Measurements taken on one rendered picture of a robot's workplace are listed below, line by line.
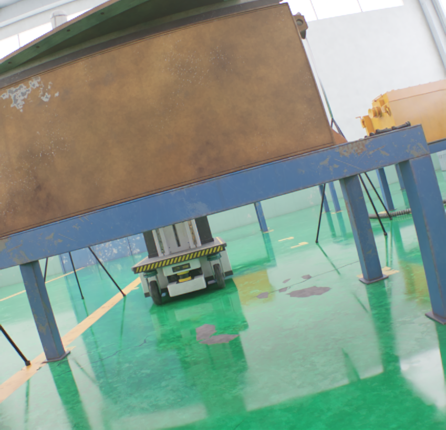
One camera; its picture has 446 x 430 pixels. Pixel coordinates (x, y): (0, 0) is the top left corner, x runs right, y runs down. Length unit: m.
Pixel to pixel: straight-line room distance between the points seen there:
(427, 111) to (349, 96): 7.24
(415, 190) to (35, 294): 1.80
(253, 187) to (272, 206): 9.49
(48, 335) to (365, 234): 1.70
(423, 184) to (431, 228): 0.14
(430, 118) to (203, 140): 3.64
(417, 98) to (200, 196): 3.80
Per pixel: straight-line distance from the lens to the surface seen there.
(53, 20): 2.01
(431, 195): 1.24
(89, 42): 1.59
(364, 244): 1.88
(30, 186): 1.45
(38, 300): 2.06
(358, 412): 0.95
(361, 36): 12.68
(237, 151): 1.27
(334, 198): 6.59
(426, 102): 4.65
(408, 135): 1.23
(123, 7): 1.44
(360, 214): 1.86
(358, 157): 1.14
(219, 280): 2.61
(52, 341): 2.09
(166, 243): 2.88
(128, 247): 10.72
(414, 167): 1.22
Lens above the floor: 0.53
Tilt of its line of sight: 2 degrees up
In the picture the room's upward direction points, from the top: 15 degrees counter-clockwise
